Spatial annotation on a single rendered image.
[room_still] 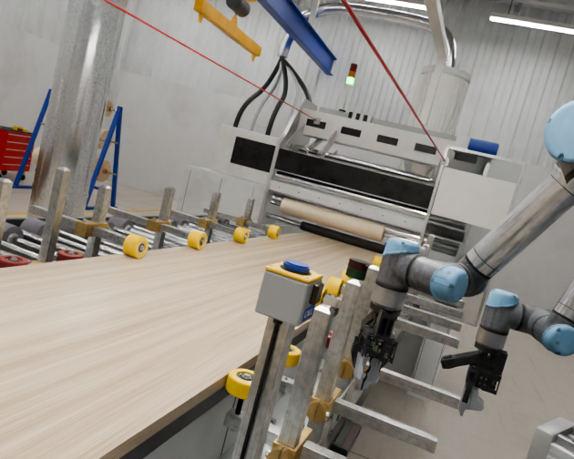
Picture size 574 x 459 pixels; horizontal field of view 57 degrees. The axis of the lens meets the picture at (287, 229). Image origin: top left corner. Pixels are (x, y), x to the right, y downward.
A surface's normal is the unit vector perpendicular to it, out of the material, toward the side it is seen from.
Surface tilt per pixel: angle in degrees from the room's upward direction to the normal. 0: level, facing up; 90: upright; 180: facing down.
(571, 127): 84
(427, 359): 90
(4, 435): 0
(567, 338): 90
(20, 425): 0
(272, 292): 90
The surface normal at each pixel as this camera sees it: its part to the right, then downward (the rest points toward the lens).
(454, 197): -0.33, 0.04
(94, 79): 0.70, 0.26
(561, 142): -0.70, -0.21
